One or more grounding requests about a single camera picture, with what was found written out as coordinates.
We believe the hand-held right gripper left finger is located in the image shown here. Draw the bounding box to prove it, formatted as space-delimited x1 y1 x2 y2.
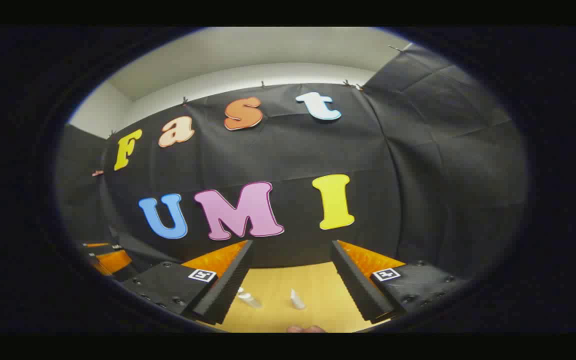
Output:
120 239 255 326

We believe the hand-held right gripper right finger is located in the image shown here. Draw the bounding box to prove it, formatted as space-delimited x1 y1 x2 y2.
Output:
330 239 470 324

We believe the white pump bottle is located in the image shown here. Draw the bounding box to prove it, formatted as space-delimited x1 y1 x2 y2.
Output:
236 287 263 309

